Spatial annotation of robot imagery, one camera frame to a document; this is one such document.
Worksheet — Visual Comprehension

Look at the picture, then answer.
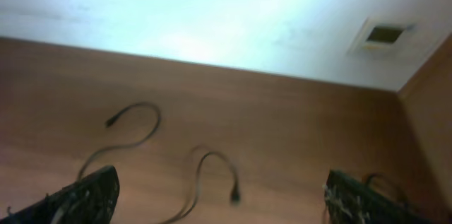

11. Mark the white wall outlet plate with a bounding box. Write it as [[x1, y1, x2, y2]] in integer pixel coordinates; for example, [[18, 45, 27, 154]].
[[347, 18, 417, 57]]

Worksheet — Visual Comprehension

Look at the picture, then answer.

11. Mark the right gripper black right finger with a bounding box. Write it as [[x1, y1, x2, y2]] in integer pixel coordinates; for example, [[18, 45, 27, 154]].
[[323, 170, 432, 224]]

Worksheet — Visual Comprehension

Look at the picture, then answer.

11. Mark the black usb cable bundle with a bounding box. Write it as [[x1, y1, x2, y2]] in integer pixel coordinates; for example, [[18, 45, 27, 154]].
[[76, 102, 242, 224]]

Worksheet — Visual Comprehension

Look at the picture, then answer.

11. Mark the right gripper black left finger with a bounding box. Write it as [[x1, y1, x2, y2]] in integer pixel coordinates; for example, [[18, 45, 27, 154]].
[[1, 165, 119, 224]]

